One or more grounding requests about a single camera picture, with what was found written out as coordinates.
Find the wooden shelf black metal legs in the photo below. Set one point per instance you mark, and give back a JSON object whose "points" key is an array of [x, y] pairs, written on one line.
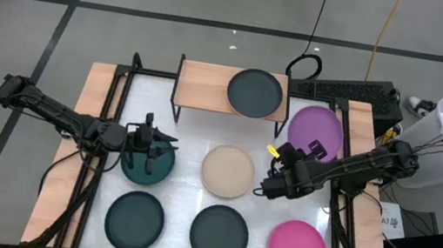
{"points": [[203, 86]]}

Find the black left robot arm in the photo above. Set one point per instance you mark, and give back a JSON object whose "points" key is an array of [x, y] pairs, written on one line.
{"points": [[60, 115]]}

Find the black computer case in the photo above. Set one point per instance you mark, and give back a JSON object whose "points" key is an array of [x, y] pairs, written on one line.
{"points": [[353, 93]]}

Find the dark navy plate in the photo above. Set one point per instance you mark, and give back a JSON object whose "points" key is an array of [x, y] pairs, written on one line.
{"points": [[254, 94]]}

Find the black metal table frame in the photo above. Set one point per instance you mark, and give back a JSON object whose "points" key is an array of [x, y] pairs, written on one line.
{"points": [[124, 70]]}

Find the dark green plate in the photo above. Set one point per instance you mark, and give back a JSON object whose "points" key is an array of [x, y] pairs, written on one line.
{"points": [[134, 222]]}

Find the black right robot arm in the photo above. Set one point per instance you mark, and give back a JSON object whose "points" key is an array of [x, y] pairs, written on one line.
{"points": [[356, 166]]}

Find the yellow tag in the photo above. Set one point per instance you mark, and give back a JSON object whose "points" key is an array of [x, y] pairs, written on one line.
{"points": [[273, 151]]}

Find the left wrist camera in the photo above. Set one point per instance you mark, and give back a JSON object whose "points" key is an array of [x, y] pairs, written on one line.
{"points": [[149, 121]]}

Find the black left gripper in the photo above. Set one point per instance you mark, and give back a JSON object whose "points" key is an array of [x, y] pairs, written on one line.
{"points": [[140, 140]]}

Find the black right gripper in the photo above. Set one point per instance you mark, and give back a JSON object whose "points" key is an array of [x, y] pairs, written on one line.
{"points": [[286, 173]]}

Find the purple plate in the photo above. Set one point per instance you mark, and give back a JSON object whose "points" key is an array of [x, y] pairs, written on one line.
{"points": [[318, 125]]}

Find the dark grey plate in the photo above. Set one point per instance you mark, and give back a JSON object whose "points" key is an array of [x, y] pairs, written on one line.
{"points": [[219, 236]]}

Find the white paper sign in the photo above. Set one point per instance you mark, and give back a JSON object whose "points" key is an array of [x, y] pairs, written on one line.
{"points": [[391, 222]]}

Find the beige plate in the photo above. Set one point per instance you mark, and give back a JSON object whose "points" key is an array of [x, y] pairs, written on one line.
{"points": [[227, 172]]}

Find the teal plate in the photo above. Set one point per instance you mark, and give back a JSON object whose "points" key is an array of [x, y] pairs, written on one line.
{"points": [[162, 170]]}

